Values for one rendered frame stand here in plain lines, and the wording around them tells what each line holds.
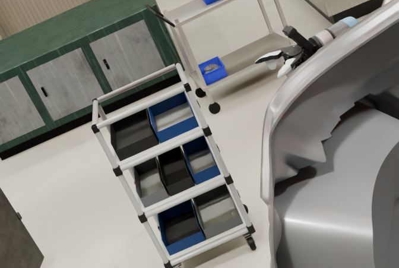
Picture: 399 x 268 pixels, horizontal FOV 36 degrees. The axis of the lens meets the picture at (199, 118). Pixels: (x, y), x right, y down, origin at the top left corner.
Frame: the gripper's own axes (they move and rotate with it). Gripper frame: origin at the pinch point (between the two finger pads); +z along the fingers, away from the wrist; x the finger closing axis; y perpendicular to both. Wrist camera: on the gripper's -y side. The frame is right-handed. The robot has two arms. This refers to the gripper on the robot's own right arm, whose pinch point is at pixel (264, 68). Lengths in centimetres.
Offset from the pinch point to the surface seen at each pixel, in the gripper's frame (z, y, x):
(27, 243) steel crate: 119, 117, 157
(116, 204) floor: 61, 152, 198
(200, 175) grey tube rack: 18, 85, 84
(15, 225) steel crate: 119, 103, 159
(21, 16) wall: 50, 184, 867
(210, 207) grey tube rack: 18, 119, 101
